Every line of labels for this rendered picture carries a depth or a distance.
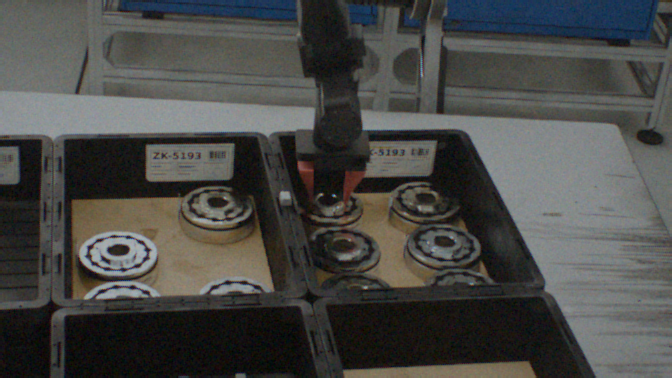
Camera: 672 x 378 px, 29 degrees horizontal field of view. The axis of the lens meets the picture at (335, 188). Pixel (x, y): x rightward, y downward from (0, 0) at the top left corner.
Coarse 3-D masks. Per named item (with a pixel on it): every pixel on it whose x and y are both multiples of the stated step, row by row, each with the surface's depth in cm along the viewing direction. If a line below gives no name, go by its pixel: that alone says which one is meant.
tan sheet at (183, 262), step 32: (96, 224) 179; (128, 224) 180; (160, 224) 181; (256, 224) 183; (160, 256) 174; (192, 256) 175; (224, 256) 176; (256, 256) 176; (160, 288) 168; (192, 288) 169
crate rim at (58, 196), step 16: (64, 144) 178; (64, 160) 174; (272, 160) 179; (64, 176) 171; (272, 176) 175; (64, 192) 167; (272, 192) 172; (64, 208) 164; (64, 224) 161; (288, 224) 165; (64, 240) 158; (288, 240) 162; (64, 256) 155; (288, 256) 159; (64, 272) 153; (64, 288) 150; (304, 288) 154; (64, 304) 147; (80, 304) 148; (96, 304) 148; (112, 304) 148; (128, 304) 149; (144, 304) 149
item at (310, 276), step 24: (480, 168) 182; (504, 216) 172; (312, 264) 158; (528, 264) 162; (312, 288) 154; (360, 288) 155; (384, 288) 155; (408, 288) 156; (432, 288) 156; (456, 288) 157; (480, 288) 157; (504, 288) 158; (528, 288) 158
